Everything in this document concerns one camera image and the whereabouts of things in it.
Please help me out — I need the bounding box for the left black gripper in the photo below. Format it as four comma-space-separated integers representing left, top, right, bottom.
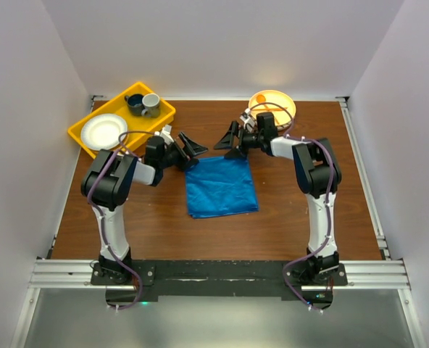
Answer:
159, 132, 207, 172

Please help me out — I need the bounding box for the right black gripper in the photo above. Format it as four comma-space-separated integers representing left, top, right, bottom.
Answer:
214, 121, 264, 160

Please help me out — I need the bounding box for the blue cloth napkin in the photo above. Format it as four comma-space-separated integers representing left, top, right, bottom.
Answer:
185, 157, 259, 219

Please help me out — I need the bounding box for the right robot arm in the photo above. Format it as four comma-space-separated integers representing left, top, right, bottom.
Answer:
214, 112, 341, 285

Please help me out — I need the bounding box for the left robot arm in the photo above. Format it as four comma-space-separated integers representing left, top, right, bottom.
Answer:
80, 130, 208, 284

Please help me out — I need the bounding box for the orange plastic spoon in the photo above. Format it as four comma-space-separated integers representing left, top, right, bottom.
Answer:
256, 94, 270, 108

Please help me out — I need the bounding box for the orange plastic knife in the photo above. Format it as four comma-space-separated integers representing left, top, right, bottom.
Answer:
256, 105, 288, 112

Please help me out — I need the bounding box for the yellow plastic tray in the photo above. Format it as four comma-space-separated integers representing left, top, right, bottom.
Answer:
67, 82, 175, 158

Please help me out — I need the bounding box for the yellow plastic plate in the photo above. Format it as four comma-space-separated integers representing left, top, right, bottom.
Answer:
249, 90, 296, 131

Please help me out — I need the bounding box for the grey mug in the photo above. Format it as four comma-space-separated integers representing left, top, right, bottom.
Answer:
141, 93, 160, 118

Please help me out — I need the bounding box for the dark blue mug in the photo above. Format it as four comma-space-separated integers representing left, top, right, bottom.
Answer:
124, 94, 143, 117

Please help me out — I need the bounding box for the white paper plate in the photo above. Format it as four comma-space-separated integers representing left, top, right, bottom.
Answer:
80, 113, 128, 151

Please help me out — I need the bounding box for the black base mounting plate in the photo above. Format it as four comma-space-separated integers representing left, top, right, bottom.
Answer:
90, 260, 348, 305

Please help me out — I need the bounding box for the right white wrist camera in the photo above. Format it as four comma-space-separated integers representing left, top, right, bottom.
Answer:
240, 108, 256, 133

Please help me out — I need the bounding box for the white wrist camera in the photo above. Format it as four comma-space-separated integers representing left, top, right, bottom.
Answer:
240, 108, 256, 133
154, 124, 174, 146

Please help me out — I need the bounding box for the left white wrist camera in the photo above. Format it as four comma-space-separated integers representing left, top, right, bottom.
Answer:
154, 124, 174, 146

